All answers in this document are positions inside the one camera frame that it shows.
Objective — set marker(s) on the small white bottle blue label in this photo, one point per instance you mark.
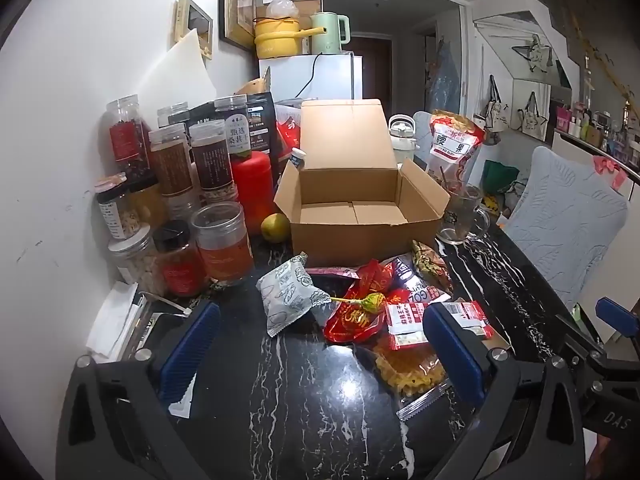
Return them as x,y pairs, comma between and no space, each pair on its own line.
298,160

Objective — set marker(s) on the red white snack sachet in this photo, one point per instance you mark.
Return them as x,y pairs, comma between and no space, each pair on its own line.
405,330

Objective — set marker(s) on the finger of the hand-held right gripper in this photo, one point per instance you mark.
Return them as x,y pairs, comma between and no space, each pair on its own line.
620,316
580,335

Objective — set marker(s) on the white board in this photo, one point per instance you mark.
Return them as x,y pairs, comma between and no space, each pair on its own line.
175,75

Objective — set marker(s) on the red plastic bag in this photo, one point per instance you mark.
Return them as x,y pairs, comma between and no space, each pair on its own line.
289,130

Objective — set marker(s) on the brown cardboard box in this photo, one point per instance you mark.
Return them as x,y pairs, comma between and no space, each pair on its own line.
350,240

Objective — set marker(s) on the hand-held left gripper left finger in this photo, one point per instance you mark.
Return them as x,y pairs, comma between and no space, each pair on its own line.
190,350

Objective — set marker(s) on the yellow cooking pot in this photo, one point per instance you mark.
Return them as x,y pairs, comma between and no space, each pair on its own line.
275,37

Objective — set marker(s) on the blue plastic bag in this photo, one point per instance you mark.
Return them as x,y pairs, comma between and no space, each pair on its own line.
445,80

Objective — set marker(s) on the green yellow-stick lollipop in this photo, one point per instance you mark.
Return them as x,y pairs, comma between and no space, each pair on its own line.
372,303

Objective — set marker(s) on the clear jar brown label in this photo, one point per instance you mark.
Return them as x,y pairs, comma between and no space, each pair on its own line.
170,165

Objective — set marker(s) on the clear packet yellow twists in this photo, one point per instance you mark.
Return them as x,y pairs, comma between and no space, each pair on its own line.
405,375

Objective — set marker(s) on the red gold candy packet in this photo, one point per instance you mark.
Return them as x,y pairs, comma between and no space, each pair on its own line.
350,322

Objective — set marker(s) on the small wooden-framed screen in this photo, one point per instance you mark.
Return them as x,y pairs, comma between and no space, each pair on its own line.
192,22

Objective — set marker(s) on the red canister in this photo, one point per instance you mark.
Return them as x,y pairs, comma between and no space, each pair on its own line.
252,185

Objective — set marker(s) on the white paper stack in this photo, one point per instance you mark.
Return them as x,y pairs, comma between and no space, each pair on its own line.
112,320

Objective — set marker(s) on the brown cereal packet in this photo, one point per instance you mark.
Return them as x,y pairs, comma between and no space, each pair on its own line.
430,260

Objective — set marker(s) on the pink ribbon clip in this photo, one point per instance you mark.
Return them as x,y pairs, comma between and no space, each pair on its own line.
610,170

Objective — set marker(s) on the black foil pouch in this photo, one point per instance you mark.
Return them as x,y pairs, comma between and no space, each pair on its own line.
260,125

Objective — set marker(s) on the red white nut bag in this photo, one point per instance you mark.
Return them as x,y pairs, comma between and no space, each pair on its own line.
452,145

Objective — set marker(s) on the green bag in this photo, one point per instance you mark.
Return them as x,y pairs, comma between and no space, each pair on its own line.
500,177

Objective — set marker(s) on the large framed picture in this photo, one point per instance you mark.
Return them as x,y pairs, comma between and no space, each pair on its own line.
240,5

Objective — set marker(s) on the clear jar red label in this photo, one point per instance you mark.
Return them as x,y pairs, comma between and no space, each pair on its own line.
125,140

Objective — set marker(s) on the clear jar dark label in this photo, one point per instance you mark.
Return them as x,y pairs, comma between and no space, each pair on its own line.
212,160

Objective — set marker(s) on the white fridge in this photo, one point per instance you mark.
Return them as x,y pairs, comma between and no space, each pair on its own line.
335,75

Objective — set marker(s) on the clear jar white contents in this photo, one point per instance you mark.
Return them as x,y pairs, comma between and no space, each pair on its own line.
137,265

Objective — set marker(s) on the shelf of small bottles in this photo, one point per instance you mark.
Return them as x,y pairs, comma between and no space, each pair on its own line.
595,130

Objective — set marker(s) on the white water jug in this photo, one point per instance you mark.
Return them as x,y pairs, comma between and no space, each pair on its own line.
404,137

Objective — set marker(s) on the canvas tote bag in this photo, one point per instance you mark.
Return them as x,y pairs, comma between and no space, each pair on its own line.
531,117
496,110

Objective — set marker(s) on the brown door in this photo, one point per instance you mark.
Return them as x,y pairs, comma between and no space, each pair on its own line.
372,67

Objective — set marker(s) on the plain clear jar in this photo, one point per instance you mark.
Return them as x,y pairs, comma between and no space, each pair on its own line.
172,114

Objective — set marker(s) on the pale green kettle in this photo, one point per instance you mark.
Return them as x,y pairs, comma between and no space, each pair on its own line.
327,35

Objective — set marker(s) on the red spice jar black lid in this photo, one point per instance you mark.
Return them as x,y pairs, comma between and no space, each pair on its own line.
180,265

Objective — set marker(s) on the clear glass mug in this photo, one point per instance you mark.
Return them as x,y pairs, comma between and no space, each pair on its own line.
457,215

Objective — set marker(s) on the small black-lid nut jar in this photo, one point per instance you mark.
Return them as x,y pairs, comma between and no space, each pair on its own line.
115,210

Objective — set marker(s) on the white grey-print snack packet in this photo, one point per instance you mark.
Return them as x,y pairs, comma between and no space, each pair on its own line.
285,295

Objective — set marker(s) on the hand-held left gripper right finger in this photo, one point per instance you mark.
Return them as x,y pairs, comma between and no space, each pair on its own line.
455,355

